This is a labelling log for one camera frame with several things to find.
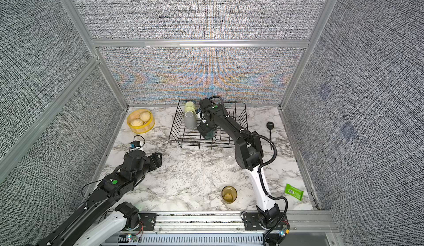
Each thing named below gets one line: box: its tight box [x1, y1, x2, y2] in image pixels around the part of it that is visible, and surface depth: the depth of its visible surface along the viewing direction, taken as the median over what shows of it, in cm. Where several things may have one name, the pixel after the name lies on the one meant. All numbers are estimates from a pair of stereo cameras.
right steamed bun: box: [139, 111, 152, 122], surface depth 108 cm
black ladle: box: [266, 121, 275, 151], surface depth 108 cm
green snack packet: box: [284, 183, 305, 201], surface depth 83 cm
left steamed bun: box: [130, 118, 145, 127], surface depth 105 cm
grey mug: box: [184, 110, 198, 130], surface depth 102 cm
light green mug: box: [184, 100, 198, 116], surface depth 106 cm
